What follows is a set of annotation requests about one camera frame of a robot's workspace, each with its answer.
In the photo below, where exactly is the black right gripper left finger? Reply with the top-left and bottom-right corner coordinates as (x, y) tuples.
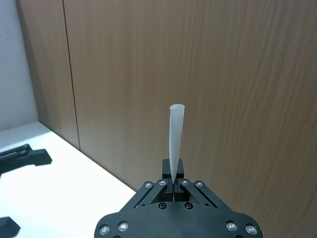
(128, 159), (175, 209)

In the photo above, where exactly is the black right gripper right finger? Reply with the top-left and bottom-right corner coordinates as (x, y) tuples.
(174, 159), (224, 209)

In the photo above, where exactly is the white translucent plastic rod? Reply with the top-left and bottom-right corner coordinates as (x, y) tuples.
(169, 103), (186, 183)

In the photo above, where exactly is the brown wood-grain panel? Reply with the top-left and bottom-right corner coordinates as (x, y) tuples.
(16, 0), (317, 238)

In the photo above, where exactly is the black block foot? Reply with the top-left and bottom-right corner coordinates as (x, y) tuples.
(0, 216), (21, 237)

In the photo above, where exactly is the black metal frame with rail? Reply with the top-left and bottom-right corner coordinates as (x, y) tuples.
(0, 144), (53, 175)

